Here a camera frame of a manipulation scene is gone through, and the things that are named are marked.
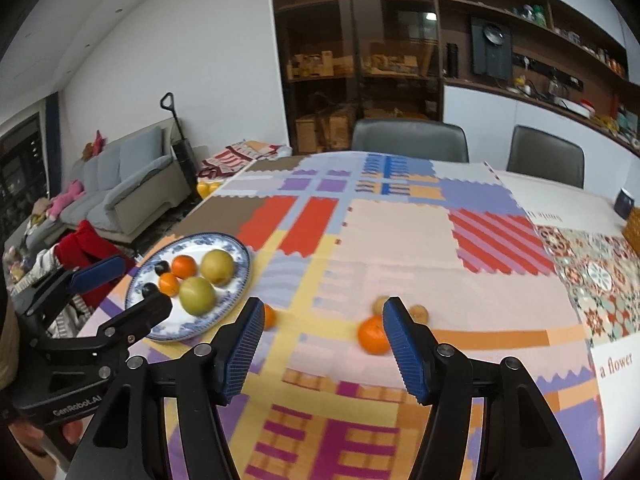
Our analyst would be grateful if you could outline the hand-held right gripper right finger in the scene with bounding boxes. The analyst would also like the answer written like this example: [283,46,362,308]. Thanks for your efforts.
[382,296,583,480]

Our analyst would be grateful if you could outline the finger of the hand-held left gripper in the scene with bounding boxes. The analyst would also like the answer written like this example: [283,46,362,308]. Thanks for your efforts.
[10,254,127,321]
[96,291,174,350]

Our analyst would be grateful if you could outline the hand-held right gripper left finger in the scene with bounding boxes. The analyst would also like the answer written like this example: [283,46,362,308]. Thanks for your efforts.
[65,296,267,480]

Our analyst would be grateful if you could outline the blue rimmed white plate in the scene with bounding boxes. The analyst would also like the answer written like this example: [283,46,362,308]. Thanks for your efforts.
[124,232,252,342]

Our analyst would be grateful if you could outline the yellow green pear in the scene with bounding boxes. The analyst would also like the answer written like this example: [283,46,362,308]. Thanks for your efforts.
[179,276,218,317]
[201,249,236,285]

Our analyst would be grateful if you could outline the person's left hand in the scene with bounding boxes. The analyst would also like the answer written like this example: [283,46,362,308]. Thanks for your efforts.
[7,416,85,461]

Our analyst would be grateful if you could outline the red cloth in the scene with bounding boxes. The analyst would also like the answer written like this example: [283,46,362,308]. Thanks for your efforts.
[55,220,136,306]

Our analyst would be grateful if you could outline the white striped cloth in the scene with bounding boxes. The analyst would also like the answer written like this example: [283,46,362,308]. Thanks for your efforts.
[27,247,96,336]

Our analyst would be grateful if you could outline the grey sofa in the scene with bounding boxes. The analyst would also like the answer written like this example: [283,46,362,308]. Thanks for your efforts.
[5,125,193,261]

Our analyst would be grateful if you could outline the colourful patchwork tablecloth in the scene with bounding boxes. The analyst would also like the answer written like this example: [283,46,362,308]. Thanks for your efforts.
[75,151,608,480]

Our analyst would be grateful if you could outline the brown and pink plush toy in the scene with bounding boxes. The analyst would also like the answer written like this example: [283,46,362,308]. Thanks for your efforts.
[80,130,108,161]

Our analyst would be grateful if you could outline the black upright vacuum cleaner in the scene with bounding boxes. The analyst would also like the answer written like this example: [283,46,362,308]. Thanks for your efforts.
[160,92,200,196]

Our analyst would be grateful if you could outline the folded patterned blanket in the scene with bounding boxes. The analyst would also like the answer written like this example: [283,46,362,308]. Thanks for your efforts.
[197,140,293,180]

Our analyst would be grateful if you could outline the grey dining chair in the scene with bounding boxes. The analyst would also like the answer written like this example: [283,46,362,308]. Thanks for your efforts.
[350,118,470,163]
[506,125,586,190]

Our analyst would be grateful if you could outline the white tile pattern tablecloth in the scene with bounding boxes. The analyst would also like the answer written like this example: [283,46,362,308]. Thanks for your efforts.
[492,162,640,480]

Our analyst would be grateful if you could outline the woven wicker basket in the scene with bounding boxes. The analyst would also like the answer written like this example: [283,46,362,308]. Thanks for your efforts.
[622,205,640,256]

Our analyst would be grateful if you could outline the dark blue mug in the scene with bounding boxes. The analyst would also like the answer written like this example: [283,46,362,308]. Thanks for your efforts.
[614,188,636,220]

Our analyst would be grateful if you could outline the white flat appliance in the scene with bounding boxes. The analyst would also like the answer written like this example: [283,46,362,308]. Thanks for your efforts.
[555,97,593,116]

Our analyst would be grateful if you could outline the glass door cabinet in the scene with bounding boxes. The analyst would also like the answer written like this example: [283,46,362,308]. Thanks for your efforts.
[267,0,446,156]

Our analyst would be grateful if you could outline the black water dispenser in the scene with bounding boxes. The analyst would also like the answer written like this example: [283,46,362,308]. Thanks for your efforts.
[470,16,513,81]

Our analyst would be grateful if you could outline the black wall power strip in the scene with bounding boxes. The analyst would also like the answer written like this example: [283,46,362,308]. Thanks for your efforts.
[512,52,586,92]

